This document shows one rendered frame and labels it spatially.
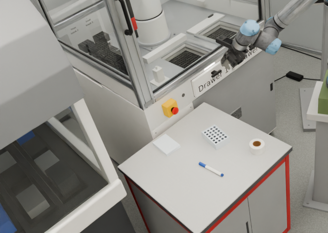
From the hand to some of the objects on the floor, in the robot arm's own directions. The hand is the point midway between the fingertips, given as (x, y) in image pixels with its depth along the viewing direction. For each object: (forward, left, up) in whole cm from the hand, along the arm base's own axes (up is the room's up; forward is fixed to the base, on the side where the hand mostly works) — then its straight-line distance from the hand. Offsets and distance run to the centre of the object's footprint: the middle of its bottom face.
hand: (222, 63), depth 199 cm
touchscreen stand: (-37, -92, -101) cm, 142 cm away
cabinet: (+55, -22, -99) cm, 115 cm away
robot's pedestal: (-55, -12, -100) cm, 115 cm away
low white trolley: (-4, +47, -99) cm, 109 cm away
